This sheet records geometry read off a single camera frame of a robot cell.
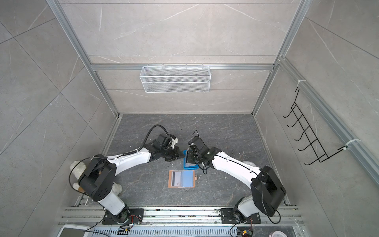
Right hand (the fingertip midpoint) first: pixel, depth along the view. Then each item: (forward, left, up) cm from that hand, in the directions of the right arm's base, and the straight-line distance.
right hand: (189, 157), depth 84 cm
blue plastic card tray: (-1, +1, -9) cm, 10 cm away
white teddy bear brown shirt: (-6, +61, +3) cm, 61 cm away
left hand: (+3, +1, -1) cm, 3 cm away
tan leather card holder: (-9, +3, -10) cm, 13 cm away
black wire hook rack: (-10, -56, +21) cm, 61 cm away
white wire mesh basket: (+50, +9, +20) cm, 55 cm away
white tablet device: (-33, +53, -5) cm, 63 cm away
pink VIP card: (-9, +8, -10) cm, 15 cm away
